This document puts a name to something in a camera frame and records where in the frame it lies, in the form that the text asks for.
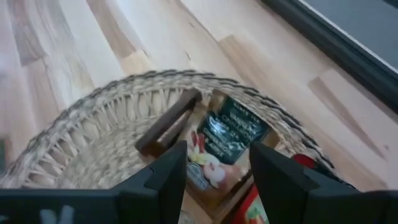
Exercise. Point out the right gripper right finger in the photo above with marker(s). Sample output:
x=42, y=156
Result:
x=311, y=205

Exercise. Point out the wooden compartment tea box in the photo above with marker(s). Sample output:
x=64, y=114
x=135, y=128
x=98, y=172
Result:
x=168, y=124

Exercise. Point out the round woven straw placemat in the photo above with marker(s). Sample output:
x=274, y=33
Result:
x=93, y=149

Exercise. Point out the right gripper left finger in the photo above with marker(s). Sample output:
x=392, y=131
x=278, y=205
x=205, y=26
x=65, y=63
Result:
x=109, y=205

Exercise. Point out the black aluminium table frame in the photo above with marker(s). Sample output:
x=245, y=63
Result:
x=342, y=46

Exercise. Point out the beige tea bag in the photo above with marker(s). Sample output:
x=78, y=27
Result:
x=230, y=133

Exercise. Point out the red tea bag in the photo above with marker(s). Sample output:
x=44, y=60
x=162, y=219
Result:
x=304, y=160
x=248, y=208

